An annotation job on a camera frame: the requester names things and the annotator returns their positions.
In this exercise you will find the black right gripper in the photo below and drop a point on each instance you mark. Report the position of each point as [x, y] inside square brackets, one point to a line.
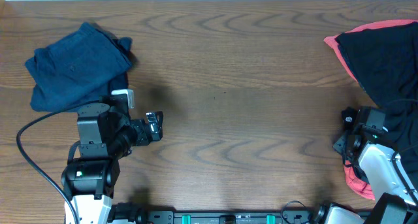
[340, 144]

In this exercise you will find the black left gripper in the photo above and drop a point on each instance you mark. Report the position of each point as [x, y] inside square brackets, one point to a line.
[144, 132]

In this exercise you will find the black polo shirt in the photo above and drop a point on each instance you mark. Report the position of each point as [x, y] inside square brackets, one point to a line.
[384, 63]

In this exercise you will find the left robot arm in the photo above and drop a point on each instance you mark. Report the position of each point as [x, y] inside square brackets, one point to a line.
[107, 134]

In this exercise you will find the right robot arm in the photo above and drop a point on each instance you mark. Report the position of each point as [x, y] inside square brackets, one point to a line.
[379, 163]

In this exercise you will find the folded navy blue shorts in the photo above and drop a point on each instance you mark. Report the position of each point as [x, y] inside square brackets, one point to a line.
[79, 68]

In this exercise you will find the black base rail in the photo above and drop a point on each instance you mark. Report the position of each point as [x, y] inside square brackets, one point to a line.
[225, 217]

